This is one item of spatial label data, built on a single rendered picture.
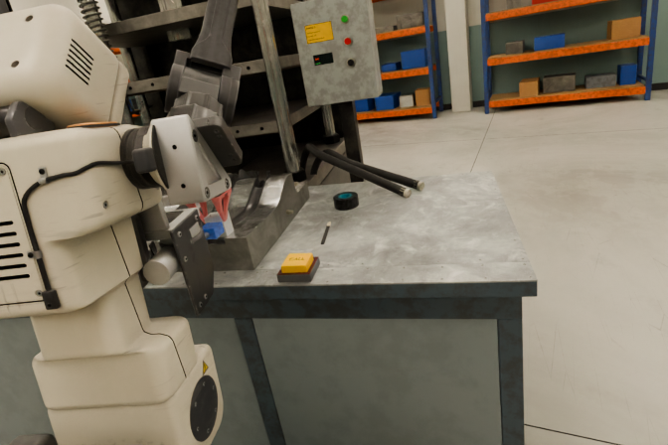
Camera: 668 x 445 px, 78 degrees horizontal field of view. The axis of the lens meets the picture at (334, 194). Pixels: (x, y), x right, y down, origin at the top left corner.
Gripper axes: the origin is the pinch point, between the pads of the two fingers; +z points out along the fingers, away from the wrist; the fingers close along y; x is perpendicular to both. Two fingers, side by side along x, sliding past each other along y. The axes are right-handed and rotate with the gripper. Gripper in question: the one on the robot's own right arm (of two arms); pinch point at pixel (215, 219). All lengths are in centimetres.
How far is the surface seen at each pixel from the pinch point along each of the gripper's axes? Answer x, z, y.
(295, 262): 5.2, 10.5, -20.5
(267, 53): -72, -37, 6
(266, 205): -20.1, 5.0, -4.4
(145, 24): -82, -59, 60
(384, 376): 3, 45, -35
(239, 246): 1.6, 7.2, -5.3
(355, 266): 1.2, 14.6, -33.0
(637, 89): -553, 87, -304
